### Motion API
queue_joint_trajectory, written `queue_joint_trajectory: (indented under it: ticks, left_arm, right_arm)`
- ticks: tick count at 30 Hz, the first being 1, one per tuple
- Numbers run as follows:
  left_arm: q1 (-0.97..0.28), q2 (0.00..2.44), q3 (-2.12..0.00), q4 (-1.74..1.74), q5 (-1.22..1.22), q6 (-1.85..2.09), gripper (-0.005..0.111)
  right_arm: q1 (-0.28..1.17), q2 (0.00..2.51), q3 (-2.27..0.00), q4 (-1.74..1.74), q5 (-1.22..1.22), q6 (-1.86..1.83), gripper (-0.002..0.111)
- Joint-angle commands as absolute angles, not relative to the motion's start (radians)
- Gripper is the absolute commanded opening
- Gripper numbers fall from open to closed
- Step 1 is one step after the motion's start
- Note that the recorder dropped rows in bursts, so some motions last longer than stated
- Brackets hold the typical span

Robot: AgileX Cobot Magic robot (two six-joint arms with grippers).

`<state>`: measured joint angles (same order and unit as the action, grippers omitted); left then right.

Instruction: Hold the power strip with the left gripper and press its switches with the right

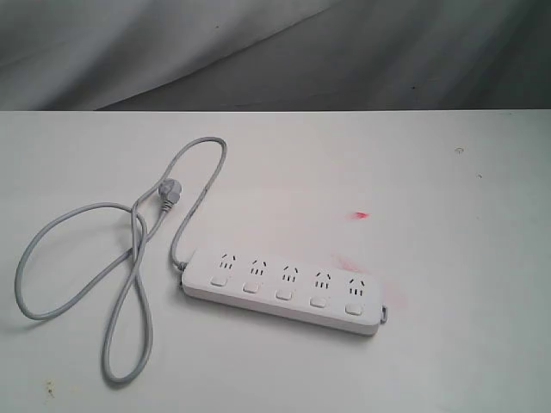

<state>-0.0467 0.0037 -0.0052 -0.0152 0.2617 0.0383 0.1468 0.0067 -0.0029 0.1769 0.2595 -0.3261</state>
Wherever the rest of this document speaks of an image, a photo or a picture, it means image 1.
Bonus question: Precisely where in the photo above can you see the grey backdrop cloth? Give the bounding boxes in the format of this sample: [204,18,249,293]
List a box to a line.
[1,1,550,111]

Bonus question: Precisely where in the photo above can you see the grey power cord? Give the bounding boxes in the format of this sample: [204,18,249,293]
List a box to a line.
[15,136,190,384]

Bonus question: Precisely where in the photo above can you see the white five-outlet power strip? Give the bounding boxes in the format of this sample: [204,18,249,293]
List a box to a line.
[181,247,388,336]

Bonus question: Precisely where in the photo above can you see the grey wall plug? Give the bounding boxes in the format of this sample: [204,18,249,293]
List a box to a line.
[158,178,182,213]

